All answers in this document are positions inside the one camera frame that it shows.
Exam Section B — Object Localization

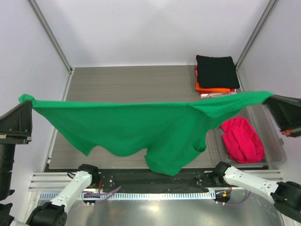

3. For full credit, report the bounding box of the black folded t shirt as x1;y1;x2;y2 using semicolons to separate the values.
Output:
196;55;240;89

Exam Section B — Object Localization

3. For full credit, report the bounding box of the right aluminium frame post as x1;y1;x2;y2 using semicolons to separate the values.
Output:
235;0;280;69

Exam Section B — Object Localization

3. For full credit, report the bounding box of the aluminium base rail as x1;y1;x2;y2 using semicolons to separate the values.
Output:
28;169;283;192

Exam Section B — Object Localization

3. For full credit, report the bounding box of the green t shirt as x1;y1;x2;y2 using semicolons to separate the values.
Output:
19;91;272;176

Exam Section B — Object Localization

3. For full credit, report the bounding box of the pink t shirt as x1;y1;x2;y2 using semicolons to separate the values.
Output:
220;117;265;164

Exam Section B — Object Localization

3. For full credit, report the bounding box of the white slotted cable duct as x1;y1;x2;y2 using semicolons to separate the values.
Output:
39;192;216;201

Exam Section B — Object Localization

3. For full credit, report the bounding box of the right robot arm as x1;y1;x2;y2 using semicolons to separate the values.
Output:
211;95;301;223

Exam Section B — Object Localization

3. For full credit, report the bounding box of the orange folded t shirt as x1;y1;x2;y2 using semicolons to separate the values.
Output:
195;82;231;92

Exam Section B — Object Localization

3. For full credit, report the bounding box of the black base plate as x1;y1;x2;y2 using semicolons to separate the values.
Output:
89;168;229;194

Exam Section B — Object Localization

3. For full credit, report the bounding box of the clear plastic bin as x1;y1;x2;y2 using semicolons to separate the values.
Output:
206;104;286;169

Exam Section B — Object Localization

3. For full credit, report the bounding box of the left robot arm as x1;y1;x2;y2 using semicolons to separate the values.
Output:
0;101;100;226

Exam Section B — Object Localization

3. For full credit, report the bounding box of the left aluminium frame post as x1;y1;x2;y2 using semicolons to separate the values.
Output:
27;0;72;74

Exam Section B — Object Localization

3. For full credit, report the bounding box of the aluminium frame post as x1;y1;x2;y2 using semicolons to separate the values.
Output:
235;0;280;69
27;0;72;74

